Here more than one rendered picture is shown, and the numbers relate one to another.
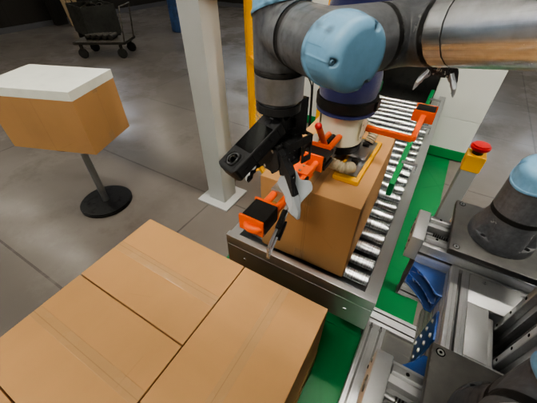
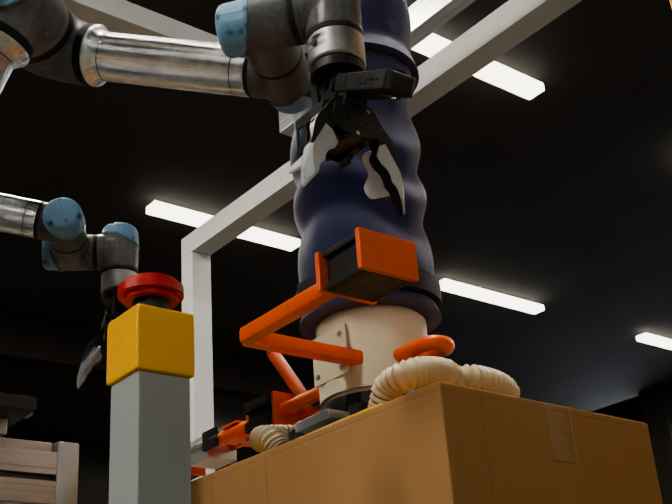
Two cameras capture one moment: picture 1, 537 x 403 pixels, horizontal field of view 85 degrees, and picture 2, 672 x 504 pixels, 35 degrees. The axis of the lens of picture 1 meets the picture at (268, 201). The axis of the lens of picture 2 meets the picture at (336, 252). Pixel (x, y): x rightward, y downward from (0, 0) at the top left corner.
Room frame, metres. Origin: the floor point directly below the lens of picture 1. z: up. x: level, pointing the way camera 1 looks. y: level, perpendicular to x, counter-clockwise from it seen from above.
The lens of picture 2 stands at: (1.53, -1.73, 0.59)
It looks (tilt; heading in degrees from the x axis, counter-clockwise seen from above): 25 degrees up; 109
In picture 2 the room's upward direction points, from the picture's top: 4 degrees counter-clockwise
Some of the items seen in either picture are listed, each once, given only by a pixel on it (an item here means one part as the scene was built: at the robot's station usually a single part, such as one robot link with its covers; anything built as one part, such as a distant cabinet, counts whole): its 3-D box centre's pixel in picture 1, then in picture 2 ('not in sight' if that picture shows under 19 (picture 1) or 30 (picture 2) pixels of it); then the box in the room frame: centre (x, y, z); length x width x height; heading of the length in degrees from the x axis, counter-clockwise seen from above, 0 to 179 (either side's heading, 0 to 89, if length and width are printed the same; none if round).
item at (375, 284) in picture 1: (416, 169); not in sight; (1.60, -0.99, 0.50); 2.31 x 0.05 x 0.19; 149
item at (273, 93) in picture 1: (277, 86); (121, 286); (0.45, -0.01, 1.46); 0.08 x 0.08 x 0.05
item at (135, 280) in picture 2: (479, 149); (150, 300); (1.00, -0.83, 1.02); 0.07 x 0.07 x 0.04
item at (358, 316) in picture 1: (292, 281); not in sight; (0.76, -0.11, 0.47); 0.70 x 0.03 x 0.15; 59
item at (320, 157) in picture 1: (316, 156); (279, 417); (0.85, -0.16, 1.08); 0.10 x 0.08 x 0.06; 59
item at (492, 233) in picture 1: (509, 223); not in sight; (0.52, -0.62, 1.09); 0.15 x 0.15 x 0.10
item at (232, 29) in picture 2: not in sight; (263, 31); (1.07, -0.66, 1.46); 0.11 x 0.11 x 0.08; 8
